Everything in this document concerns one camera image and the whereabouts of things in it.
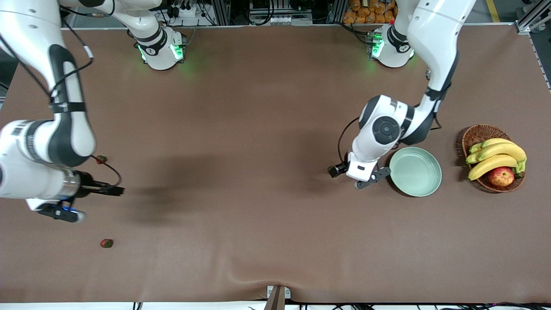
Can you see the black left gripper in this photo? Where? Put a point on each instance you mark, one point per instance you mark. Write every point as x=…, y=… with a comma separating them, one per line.
x=337, y=169

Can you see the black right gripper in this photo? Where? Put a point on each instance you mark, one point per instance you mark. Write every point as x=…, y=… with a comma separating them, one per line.
x=87, y=181

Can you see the red strawberry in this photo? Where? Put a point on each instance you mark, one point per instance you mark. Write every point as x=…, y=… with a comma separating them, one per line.
x=106, y=243
x=100, y=160

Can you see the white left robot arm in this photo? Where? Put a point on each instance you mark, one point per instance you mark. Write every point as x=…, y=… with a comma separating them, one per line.
x=434, y=43

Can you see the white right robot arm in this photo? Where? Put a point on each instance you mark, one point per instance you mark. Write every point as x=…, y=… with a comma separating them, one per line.
x=69, y=129

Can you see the light green plate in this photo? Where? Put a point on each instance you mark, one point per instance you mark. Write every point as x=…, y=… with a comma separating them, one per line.
x=415, y=172

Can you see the brown table mat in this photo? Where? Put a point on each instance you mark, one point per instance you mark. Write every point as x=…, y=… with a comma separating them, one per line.
x=275, y=107

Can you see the brown wicker basket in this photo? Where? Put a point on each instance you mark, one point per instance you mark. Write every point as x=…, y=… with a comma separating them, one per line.
x=482, y=133

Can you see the yellow banana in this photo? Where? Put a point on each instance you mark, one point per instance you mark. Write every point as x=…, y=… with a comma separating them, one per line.
x=503, y=150
x=490, y=164

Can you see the white terminal block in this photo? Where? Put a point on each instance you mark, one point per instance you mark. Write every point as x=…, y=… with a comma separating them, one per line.
x=284, y=20

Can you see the orange bread rolls pack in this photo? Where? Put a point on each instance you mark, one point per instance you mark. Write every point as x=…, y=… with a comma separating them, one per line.
x=366, y=13

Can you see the small greenish banana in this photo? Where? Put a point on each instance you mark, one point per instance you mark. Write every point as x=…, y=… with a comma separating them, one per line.
x=495, y=141

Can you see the red apple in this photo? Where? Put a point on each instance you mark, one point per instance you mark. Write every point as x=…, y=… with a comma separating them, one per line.
x=501, y=176

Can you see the white power strip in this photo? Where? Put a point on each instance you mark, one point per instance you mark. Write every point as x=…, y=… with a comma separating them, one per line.
x=185, y=12

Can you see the metal mount bracket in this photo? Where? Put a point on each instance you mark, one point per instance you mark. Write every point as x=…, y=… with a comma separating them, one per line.
x=277, y=295

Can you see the aluminium frame profile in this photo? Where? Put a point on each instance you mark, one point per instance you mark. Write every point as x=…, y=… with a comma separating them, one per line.
x=338, y=12
x=533, y=13
x=221, y=13

